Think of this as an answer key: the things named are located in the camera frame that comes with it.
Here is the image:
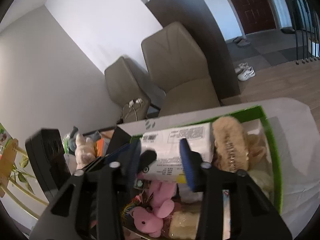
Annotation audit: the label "beige plush pig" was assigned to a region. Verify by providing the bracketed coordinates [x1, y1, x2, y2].
[75, 133, 96, 170]

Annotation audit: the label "pink plush bunny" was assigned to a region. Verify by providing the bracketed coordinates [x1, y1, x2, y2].
[131, 180, 177, 238]

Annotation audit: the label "orange carton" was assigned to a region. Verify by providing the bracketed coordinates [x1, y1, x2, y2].
[95, 138, 105, 157]

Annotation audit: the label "green plant box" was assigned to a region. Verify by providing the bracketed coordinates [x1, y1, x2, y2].
[0, 124, 12, 153]

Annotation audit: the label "black slatted room divider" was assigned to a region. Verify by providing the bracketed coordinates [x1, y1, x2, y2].
[285, 0, 319, 65]

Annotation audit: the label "green storage box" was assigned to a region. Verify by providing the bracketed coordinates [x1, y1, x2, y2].
[130, 106, 287, 239]

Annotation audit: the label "beige chair far left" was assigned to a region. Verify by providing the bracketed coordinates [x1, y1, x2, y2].
[104, 56, 151, 124]

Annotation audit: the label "beige chair near cabinet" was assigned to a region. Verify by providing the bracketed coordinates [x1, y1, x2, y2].
[141, 22, 220, 116]

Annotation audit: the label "dark cabinet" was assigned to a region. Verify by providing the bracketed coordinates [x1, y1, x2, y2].
[146, 0, 240, 100]

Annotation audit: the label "yellow item in bag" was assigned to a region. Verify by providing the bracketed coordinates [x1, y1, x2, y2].
[169, 211, 200, 239]

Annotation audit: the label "yellow white packet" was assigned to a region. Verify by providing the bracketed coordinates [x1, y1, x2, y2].
[138, 122, 214, 183]

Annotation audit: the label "multicolour spiky rubber ball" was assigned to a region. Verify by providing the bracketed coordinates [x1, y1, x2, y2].
[121, 195, 150, 218]

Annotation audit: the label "white plush dog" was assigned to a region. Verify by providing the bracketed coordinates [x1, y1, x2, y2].
[248, 170, 273, 199]

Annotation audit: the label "black storage box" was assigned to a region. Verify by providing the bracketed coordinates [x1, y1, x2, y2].
[63, 127, 131, 174]

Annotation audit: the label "white sneakers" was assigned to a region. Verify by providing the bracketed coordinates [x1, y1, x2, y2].
[235, 62, 255, 81]

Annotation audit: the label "dark wooden door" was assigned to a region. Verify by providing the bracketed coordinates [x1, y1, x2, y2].
[231, 0, 276, 34]

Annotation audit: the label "round wooden side table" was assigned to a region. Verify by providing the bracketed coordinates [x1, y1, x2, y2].
[1, 139, 48, 220]

